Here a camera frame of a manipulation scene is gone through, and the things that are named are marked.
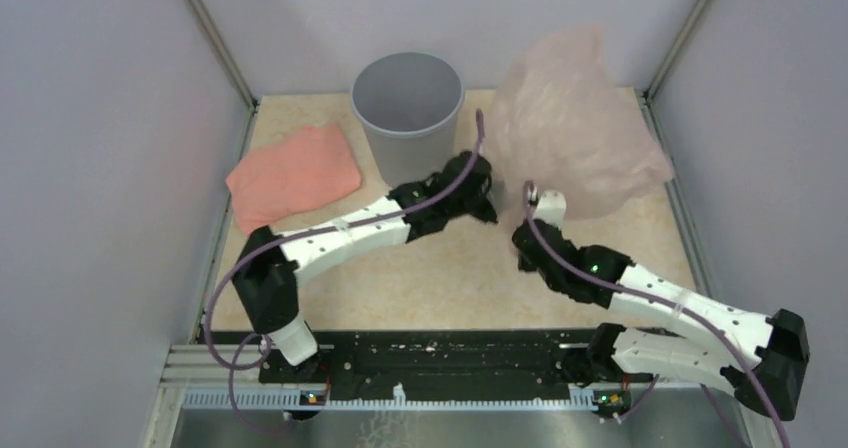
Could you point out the white slotted cable duct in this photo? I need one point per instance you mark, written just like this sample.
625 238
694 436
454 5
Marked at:
311 397

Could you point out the aluminium frame post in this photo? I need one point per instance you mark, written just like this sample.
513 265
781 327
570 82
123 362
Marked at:
676 49
221 52

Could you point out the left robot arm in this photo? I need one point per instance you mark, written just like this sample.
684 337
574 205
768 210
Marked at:
272 267

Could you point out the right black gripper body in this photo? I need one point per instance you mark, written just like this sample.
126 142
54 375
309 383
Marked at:
552 278

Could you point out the grey plastic trash bin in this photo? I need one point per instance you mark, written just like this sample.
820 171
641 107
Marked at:
408 105

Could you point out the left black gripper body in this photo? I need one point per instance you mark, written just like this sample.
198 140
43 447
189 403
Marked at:
461 206

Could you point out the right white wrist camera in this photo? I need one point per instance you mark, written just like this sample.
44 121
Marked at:
548 206

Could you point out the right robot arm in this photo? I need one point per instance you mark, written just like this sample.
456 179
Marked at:
759 359

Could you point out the folded pink trash bags stack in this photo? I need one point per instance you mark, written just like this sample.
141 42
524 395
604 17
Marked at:
303 172

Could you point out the translucent pink trash bag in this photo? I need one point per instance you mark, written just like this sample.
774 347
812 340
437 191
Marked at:
557 119

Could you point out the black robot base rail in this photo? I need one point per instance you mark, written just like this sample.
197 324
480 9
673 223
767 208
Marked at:
443 366

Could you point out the left aluminium frame post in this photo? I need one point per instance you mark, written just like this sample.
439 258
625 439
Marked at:
221 52

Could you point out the right aluminium frame post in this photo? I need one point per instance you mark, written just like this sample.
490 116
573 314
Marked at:
676 49

